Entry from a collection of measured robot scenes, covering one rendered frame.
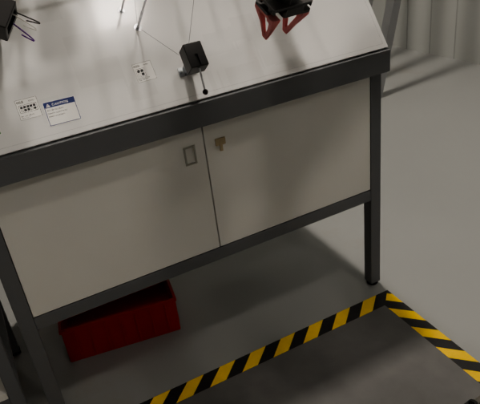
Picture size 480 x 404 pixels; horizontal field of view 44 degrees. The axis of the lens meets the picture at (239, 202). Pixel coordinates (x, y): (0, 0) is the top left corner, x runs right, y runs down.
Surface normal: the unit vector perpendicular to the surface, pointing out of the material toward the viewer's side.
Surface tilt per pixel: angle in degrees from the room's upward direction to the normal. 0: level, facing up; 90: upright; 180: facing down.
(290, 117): 90
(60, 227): 90
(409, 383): 0
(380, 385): 0
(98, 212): 90
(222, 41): 53
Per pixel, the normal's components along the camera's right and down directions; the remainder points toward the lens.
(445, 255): -0.11, -0.86
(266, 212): 0.45, 0.40
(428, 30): -0.83, 0.36
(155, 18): 0.29, -0.20
